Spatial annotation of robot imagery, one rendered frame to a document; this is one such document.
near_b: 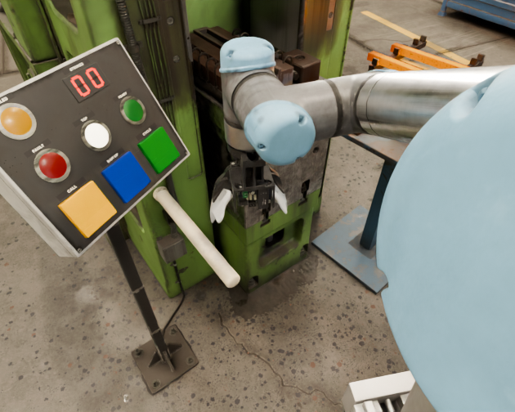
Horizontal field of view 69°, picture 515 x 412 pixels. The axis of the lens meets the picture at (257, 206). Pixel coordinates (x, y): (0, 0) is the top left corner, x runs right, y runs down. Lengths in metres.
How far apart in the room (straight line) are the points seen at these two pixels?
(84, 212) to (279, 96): 0.42
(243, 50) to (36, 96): 0.37
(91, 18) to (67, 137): 0.36
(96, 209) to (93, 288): 1.20
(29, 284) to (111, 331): 0.50
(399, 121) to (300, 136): 0.11
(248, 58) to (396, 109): 0.20
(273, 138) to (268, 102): 0.04
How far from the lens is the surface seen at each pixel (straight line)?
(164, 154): 0.83
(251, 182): 0.62
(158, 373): 1.63
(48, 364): 1.80
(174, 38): 1.11
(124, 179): 0.77
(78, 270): 2.01
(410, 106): 0.39
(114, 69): 0.83
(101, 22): 1.02
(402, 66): 1.30
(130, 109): 0.81
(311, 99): 0.47
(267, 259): 1.66
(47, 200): 0.71
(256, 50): 0.52
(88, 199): 0.73
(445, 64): 1.38
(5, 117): 0.71
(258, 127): 0.43
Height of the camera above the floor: 1.49
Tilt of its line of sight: 45 degrees down
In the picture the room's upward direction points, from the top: straight up
